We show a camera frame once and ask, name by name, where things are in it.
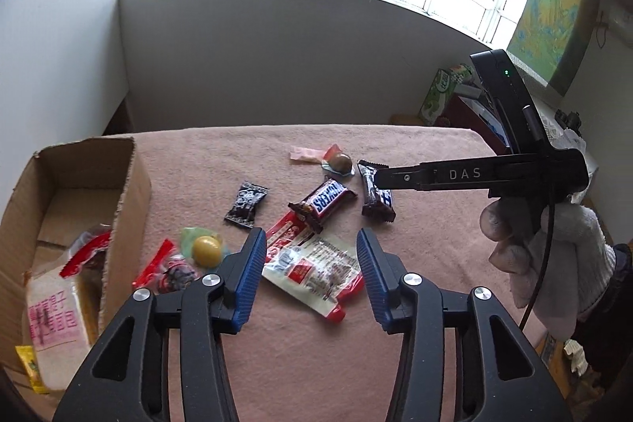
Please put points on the red clear packet in box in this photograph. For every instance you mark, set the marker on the red clear packet in box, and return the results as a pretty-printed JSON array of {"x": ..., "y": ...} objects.
[{"x": 88, "y": 251}]

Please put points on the brown snickers bar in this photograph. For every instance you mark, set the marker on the brown snickers bar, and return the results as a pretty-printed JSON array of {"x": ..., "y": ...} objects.
[{"x": 317, "y": 206}]

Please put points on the green white carton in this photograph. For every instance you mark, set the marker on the green white carton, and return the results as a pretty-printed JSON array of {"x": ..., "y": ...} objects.
[{"x": 441, "y": 89}]

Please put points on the white gloved right hand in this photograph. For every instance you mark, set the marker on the white gloved right hand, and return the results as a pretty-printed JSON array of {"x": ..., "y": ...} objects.
[{"x": 567, "y": 268}]

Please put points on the packaged bread loaf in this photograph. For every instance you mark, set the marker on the packaged bread loaf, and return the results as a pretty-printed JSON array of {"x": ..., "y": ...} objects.
[{"x": 63, "y": 316}]

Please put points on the red clear plum packet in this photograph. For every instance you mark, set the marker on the red clear plum packet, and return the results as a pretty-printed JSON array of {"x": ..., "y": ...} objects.
[{"x": 168, "y": 271}]

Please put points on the wall map poster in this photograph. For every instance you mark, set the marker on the wall map poster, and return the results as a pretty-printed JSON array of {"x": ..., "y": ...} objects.
[{"x": 551, "y": 38}]

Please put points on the small black candy packet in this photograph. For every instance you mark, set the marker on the small black candy packet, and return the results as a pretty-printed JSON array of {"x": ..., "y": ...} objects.
[{"x": 242, "y": 213}]

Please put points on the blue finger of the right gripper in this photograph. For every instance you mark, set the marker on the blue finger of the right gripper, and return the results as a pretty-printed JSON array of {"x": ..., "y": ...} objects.
[{"x": 419, "y": 177}]

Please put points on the pink small candy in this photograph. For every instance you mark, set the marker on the pink small candy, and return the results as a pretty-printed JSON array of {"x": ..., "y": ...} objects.
[{"x": 306, "y": 155}]

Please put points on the yellow ball candy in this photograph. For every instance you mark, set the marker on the yellow ball candy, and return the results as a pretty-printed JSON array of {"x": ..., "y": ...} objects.
[{"x": 203, "y": 247}]

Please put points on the dark wooden side table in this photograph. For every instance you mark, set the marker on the dark wooden side table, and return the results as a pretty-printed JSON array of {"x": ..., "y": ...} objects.
[{"x": 458, "y": 114}]

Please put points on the red white snack pouch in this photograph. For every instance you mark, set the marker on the red white snack pouch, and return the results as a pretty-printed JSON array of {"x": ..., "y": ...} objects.
[{"x": 317, "y": 269}]

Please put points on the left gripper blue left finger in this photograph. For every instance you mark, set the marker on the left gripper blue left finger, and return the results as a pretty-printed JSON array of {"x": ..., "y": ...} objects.
[{"x": 242, "y": 279}]

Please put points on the brown cardboard box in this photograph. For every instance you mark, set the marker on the brown cardboard box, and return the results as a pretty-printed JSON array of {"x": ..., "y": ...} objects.
[{"x": 64, "y": 190}]

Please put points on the dark snickers bar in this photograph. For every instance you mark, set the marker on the dark snickers bar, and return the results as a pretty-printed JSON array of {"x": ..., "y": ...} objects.
[{"x": 378, "y": 203}]

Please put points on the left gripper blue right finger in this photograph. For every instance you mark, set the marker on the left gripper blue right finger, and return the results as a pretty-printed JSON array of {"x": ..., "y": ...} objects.
[{"x": 382, "y": 273}]

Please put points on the yellow snack packet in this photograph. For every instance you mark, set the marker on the yellow snack packet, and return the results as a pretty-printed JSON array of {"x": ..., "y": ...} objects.
[{"x": 27, "y": 356}]

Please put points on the brown ball candy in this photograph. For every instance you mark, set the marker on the brown ball candy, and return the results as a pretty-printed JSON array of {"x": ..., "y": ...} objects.
[{"x": 335, "y": 161}]

